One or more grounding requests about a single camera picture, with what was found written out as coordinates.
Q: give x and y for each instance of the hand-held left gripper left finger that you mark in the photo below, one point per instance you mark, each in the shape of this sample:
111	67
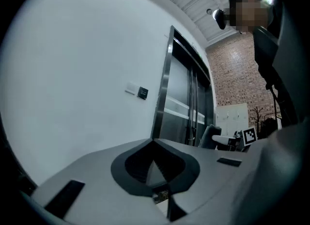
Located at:
97	175

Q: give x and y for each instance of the black head-worn camera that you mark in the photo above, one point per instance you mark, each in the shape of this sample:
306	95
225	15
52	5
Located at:
221	19

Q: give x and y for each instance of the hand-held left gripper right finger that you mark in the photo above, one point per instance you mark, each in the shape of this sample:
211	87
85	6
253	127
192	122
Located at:
213	170

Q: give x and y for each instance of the black exit button panel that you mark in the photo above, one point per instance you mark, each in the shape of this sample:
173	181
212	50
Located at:
143	93

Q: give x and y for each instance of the white wall light switch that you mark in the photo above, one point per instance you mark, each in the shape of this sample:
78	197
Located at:
131	88

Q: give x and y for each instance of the black coat rack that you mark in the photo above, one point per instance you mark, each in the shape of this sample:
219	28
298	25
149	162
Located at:
256	120

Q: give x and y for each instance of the white locker cabinet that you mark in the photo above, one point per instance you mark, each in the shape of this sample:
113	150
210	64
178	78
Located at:
232	117

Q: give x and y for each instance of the person's black clothing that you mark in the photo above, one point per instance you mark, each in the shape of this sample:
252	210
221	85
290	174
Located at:
266	57

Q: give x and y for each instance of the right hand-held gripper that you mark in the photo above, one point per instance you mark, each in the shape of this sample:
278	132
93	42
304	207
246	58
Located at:
249	137

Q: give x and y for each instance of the person's head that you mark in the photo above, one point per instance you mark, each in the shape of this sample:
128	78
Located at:
249	11

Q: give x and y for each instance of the glass door with frosted band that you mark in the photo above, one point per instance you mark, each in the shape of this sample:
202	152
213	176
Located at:
176	86

